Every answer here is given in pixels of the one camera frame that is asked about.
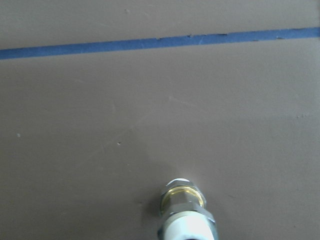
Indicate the brown paper table cover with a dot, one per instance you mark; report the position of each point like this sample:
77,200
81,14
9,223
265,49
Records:
103,102

